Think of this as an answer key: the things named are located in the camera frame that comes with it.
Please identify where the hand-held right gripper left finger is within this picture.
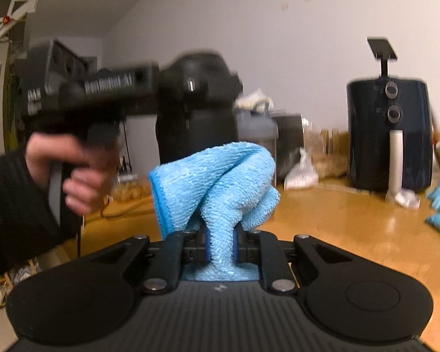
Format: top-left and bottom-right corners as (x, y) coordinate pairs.
(90, 229), (210, 295)

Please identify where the person's left hand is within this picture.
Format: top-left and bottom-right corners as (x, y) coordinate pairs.
(26, 132), (112, 215)

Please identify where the white plastic bag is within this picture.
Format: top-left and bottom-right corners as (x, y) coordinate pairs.
(284, 148), (319, 190)

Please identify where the white tissue pack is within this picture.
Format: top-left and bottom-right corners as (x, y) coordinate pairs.
(236, 88), (274, 112)

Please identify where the brown food bag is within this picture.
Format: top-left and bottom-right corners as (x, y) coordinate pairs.
(308, 128), (349, 178)

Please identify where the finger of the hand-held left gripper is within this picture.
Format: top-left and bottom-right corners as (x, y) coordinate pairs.
(158, 68), (243, 112)

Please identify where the clear shaker bottle grey lid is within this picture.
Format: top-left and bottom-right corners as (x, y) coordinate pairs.
(236, 108), (279, 187)

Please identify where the black phone stand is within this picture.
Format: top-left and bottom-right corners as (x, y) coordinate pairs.
(367, 37), (398, 79)

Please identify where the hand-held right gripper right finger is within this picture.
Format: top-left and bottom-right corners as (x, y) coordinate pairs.
(233, 229), (356, 294)

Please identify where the white strap loop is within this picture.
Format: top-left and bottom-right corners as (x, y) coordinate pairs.
(387, 189), (422, 209)

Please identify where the black white geometric panel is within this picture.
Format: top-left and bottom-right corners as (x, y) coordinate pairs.
(0, 0), (35, 67)

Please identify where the grey rice cooker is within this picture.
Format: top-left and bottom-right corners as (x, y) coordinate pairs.
(271, 114), (305, 177)

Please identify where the person's left forearm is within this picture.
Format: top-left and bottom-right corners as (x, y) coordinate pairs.
(0, 150), (83, 283)

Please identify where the dark blue air fryer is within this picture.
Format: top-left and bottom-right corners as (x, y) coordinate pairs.
(346, 77), (435, 200)

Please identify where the blue microfiber cloth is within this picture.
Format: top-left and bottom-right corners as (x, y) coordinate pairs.
(148, 141), (281, 282)

